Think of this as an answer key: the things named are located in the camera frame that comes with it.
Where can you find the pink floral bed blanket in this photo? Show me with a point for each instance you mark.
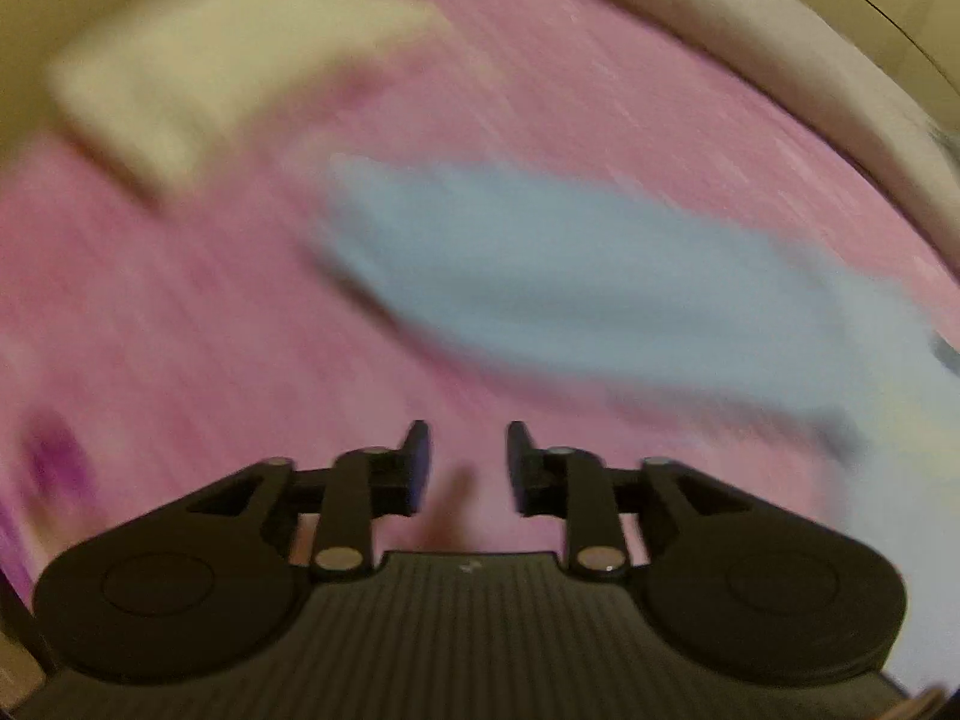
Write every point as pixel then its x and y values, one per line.
pixel 144 356

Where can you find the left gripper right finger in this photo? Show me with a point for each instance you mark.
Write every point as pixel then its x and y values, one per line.
pixel 574 486

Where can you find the cream quilted headboard cushion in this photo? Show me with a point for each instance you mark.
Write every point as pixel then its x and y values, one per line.
pixel 163 87

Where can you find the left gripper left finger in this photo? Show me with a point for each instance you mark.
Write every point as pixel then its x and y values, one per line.
pixel 362 486

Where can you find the light blue sweatshirt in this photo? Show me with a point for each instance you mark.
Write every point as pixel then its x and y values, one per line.
pixel 573 278

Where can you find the folded striped grey quilt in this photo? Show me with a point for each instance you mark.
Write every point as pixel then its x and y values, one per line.
pixel 788 51

